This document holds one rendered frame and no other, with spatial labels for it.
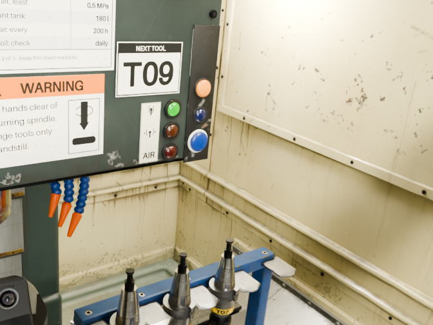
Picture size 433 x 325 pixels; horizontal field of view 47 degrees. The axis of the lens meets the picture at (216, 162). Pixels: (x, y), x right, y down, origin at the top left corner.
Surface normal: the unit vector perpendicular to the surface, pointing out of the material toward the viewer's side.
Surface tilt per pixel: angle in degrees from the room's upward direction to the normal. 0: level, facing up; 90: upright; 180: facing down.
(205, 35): 90
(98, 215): 90
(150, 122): 90
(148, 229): 90
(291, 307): 24
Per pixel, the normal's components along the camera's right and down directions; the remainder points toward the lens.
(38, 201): 0.61, 0.33
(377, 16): -0.79, 0.14
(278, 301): -0.22, -0.80
